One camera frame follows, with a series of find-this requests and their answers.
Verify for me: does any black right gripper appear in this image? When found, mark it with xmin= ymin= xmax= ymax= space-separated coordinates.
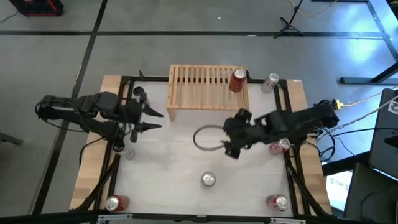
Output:
xmin=223 ymin=108 xmax=262 ymax=160

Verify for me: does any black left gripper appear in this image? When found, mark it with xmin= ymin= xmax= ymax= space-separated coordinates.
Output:
xmin=118 ymin=91 xmax=165 ymax=144

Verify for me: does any red white cola can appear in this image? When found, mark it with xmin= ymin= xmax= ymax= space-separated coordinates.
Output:
xmin=268 ymin=138 xmax=292 ymax=156
xmin=266 ymin=194 xmax=290 ymax=212

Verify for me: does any silver diet soda can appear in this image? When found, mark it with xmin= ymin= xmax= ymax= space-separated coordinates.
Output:
xmin=200 ymin=170 xmax=217 ymax=189
xmin=260 ymin=72 xmax=280 ymax=94

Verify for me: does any dark red soda can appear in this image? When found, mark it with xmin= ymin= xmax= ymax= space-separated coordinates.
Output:
xmin=229 ymin=68 xmax=248 ymax=93
xmin=104 ymin=194 xmax=130 ymax=213

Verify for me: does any wooden slatted shelf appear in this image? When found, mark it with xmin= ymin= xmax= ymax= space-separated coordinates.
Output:
xmin=166 ymin=64 xmax=250 ymax=122

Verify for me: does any black crossbar with silver brackets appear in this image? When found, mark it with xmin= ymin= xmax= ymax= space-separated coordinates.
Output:
xmin=0 ymin=210 xmax=398 ymax=224

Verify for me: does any white screen with logo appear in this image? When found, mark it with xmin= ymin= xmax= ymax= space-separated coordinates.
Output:
xmin=325 ymin=170 xmax=354 ymax=213

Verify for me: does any black tripod stand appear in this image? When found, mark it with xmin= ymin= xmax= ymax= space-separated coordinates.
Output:
xmin=272 ymin=0 xmax=306 ymax=40

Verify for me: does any grey furniture foot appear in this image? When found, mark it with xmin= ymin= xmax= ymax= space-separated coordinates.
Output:
xmin=0 ymin=131 xmax=24 ymax=146

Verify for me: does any grey chair backrest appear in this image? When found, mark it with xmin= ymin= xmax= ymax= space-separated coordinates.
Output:
xmin=368 ymin=88 xmax=398 ymax=181

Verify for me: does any dark grey chair seat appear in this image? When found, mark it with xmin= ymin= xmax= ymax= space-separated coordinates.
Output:
xmin=343 ymin=162 xmax=398 ymax=224

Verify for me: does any red and black crate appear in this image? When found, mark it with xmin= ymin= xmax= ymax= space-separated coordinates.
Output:
xmin=8 ymin=0 xmax=65 ymax=17

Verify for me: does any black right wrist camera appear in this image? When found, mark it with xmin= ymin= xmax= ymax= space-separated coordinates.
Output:
xmin=222 ymin=123 xmax=239 ymax=147

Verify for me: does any black metal table frame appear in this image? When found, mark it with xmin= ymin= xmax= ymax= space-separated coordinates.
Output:
xmin=72 ymin=70 xmax=333 ymax=218

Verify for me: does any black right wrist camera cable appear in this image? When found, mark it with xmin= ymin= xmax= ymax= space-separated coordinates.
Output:
xmin=192 ymin=124 xmax=226 ymax=152

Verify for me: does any black left base cable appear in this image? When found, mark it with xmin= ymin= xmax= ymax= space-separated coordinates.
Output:
xmin=78 ymin=136 xmax=108 ymax=167

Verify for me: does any black cable bundle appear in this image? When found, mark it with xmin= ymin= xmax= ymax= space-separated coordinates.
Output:
xmin=309 ymin=124 xmax=374 ymax=164

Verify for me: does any pale yellow extension cable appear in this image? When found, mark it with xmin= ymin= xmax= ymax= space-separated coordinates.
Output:
xmin=341 ymin=86 xmax=398 ymax=106

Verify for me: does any white floor cable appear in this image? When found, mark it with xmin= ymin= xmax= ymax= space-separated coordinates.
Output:
xmin=337 ymin=95 xmax=398 ymax=131

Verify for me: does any black desk leg frame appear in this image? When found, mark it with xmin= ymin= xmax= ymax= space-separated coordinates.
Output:
xmin=338 ymin=0 xmax=398 ymax=85

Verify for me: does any yellow floor cable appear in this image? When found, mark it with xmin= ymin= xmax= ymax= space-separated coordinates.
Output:
xmin=287 ymin=0 xmax=338 ymax=18

